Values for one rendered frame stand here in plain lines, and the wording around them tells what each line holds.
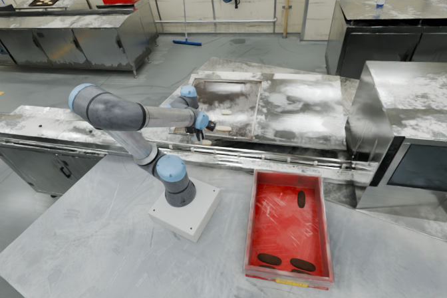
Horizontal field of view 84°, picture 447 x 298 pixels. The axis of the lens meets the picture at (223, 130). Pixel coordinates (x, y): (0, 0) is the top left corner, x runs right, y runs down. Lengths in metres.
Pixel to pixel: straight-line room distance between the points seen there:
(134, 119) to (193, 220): 0.57
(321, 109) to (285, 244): 0.84
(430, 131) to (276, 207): 0.68
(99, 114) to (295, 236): 0.93
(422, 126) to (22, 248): 1.75
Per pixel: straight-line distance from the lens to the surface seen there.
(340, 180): 1.40
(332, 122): 1.60
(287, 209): 1.28
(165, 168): 1.09
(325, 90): 1.77
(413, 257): 1.35
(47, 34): 4.72
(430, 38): 3.06
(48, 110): 2.45
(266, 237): 1.21
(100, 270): 1.33
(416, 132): 1.06
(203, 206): 1.21
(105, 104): 0.82
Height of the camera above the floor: 1.93
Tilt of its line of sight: 43 degrees down
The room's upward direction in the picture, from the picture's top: 7 degrees counter-clockwise
